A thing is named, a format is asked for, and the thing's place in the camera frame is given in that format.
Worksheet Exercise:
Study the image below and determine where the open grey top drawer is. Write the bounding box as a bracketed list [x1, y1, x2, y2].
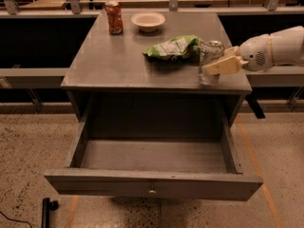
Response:
[44, 93, 264, 202]

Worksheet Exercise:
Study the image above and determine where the grey wooden cabinet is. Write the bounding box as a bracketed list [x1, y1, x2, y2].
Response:
[60, 10, 253, 128]

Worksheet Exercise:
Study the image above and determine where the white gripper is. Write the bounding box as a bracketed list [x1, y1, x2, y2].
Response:
[203, 34, 274, 75]

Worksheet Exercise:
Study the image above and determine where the white paper bowl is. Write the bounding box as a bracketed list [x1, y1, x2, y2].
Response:
[131, 12, 165, 32]

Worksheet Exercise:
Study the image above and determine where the green chip bag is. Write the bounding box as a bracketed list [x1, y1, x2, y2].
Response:
[142, 35, 200, 61]

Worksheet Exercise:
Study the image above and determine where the silver 7up soda can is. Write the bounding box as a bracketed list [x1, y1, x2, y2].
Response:
[199, 40, 224, 86]

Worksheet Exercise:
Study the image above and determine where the grey metal railing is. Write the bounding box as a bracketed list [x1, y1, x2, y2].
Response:
[1, 0, 304, 105]

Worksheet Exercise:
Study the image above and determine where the round metal drawer knob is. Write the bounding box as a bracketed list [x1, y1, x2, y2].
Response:
[148, 189, 157, 197]

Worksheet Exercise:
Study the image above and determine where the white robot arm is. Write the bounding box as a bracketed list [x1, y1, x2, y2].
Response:
[203, 26, 304, 75]

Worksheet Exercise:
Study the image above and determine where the black floor cable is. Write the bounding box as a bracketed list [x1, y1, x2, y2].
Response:
[0, 210, 34, 228]

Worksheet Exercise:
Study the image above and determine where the orange soda can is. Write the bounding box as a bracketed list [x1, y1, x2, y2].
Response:
[104, 1, 124, 35]

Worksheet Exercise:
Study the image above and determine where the black floor stand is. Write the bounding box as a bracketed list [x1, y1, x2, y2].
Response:
[41, 198, 59, 228]

